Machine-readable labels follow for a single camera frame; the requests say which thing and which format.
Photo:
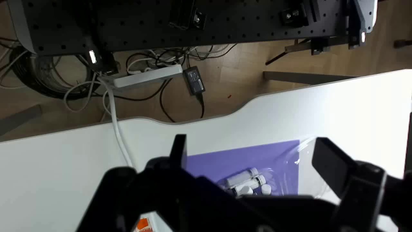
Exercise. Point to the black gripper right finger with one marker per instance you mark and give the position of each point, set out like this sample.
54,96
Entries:
333,165

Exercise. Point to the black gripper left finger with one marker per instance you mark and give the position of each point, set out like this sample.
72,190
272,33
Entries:
178,151

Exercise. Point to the clear plastic container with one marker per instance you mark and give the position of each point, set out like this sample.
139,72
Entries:
275,172

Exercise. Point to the purple mat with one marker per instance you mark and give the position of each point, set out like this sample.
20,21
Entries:
224,165

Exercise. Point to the white cylinder black band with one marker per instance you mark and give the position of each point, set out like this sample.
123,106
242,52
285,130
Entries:
240,177
260,187

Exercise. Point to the black power adapter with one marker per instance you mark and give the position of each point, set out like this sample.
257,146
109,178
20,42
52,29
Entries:
194,80

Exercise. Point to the grey floor power strip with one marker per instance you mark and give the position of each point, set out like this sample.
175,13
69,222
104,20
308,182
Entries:
149,76

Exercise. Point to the black perforated board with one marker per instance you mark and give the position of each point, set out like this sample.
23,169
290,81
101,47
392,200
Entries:
172,21

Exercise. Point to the grey table leg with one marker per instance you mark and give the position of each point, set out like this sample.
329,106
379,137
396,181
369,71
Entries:
20,120

